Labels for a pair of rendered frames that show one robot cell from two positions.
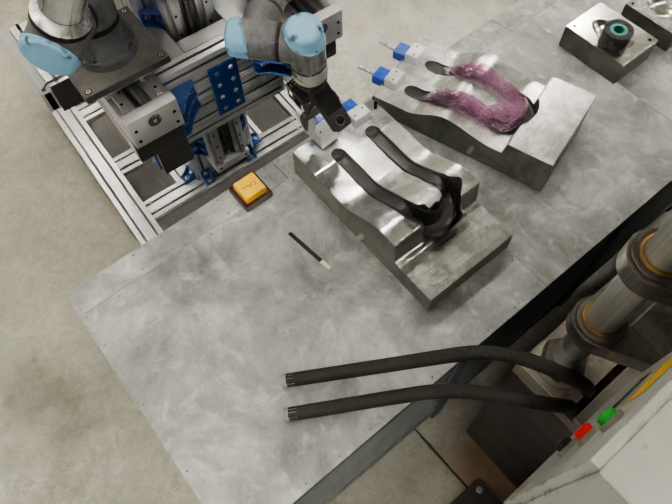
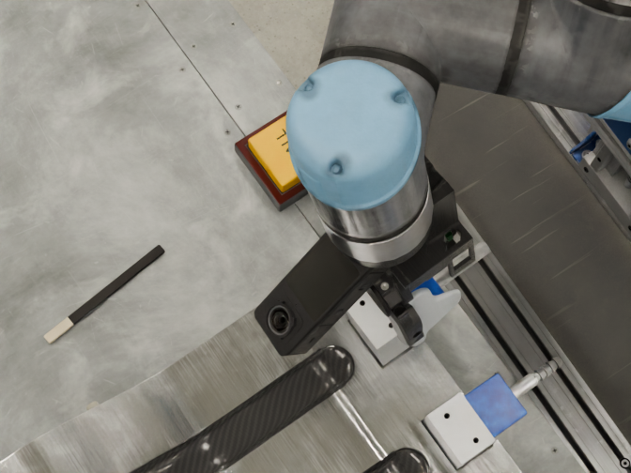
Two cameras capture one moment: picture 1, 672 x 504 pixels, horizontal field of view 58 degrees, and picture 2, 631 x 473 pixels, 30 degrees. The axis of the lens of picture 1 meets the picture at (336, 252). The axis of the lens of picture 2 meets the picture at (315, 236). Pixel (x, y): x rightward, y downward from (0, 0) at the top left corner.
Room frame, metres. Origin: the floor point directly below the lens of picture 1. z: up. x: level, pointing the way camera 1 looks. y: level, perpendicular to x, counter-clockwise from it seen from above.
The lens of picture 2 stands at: (0.87, -0.23, 1.90)
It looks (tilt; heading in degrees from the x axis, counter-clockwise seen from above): 72 degrees down; 86
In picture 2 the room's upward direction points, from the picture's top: 5 degrees clockwise
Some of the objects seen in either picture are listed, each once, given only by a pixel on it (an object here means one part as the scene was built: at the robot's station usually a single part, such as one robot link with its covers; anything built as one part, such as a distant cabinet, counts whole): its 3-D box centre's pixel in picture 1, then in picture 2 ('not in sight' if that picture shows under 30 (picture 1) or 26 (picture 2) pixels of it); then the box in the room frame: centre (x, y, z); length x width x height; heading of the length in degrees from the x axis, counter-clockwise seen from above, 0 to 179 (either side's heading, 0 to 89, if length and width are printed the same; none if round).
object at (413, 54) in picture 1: (399, 51); not in sight; (1.28, -0.20, 0.86); 0.13 x 0.05 x 0.05; 54
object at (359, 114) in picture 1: (346, 107); (500, 402); (1.06, -0.05, 0.89); 0.13 x 0.05 x 0.05; 36
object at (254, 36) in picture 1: (257, 33); (420, 14); (0.95, 0.13, 1.24); 0.11 x 0.11 x 0.08; 79
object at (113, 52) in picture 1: (99, 33); not in sight; (1.15, 0.53, 1.09); 0.15 x 0.15 x 0.10
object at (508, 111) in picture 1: (479, 92); not in sight; (1.08, -0.39, 0.90); 0.26 x 0.18 x 0.08; 54
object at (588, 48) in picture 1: (607, 42); not in sight; (1.30, -0.79, 0.84); 0.20 x 0.15 x 0.07; 37
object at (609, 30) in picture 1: (616, 34); not in sight; (1.27, -0.79, 0.89); 0.08 x 0.08 x 0.04
